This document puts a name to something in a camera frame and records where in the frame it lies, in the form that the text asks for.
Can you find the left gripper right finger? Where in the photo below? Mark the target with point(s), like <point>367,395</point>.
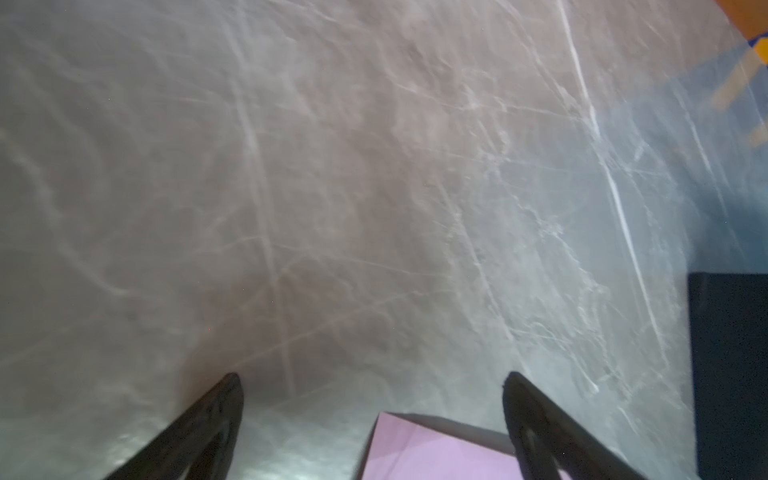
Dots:
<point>549,443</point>

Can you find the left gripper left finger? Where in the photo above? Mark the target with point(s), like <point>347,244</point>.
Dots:
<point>199,444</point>

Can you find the purple wrapping paper sheet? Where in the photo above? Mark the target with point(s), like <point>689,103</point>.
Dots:
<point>414,447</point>

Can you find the dark navy gift box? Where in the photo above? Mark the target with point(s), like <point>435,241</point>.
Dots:
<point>728,337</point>

